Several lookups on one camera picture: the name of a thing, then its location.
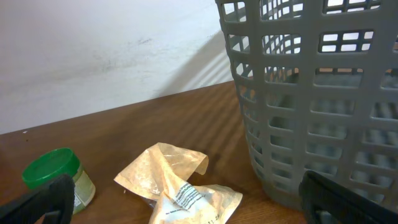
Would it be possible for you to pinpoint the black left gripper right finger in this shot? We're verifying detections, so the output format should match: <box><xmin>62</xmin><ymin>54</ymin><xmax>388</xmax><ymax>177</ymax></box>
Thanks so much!
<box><xmin>299</xmin><ymin>170</ymin><xmax>397</xmax><ymax>224</ymax></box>

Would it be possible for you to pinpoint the green lidded jar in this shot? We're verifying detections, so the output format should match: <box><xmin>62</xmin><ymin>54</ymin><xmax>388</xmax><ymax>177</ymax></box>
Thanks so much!
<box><xmin>22</xmin><ymin>147</ymin><xmax>96</xmax><ymax>214</ymax></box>

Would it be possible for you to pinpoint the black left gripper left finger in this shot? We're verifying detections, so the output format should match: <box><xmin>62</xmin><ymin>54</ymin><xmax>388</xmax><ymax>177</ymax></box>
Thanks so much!
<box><xmin>1</xmin><ymin>174</ymin><xmax>75</xmax><ymax>224</ymax></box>

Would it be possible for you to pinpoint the beige food pouch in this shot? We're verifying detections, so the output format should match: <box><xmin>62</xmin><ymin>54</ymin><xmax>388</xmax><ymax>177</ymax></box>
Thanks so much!
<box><xmin>114</xmin><ymin>142</ymin><xmax>243</xmax><ymax>224</ymax></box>

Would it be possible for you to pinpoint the grey plastic basket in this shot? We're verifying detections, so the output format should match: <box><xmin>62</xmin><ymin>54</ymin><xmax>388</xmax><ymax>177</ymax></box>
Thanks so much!
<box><xmin>216</xmin><ymin>0</ymin><xmax>397</xmax><ymax>211</ymax></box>

